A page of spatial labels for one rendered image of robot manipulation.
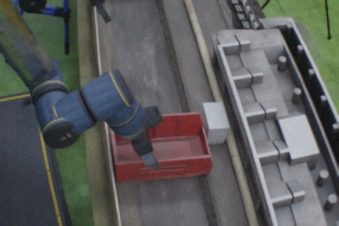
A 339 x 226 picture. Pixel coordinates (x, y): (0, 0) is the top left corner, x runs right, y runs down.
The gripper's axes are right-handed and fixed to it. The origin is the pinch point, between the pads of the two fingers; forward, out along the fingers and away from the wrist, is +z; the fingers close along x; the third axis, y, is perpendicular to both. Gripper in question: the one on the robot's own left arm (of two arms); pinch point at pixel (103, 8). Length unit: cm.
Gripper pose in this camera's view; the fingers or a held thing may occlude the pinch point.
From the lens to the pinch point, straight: 201.8
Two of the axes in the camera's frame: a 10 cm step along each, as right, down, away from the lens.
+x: -3.0, -7.4, 6.0
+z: 3.0, 5.3, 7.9
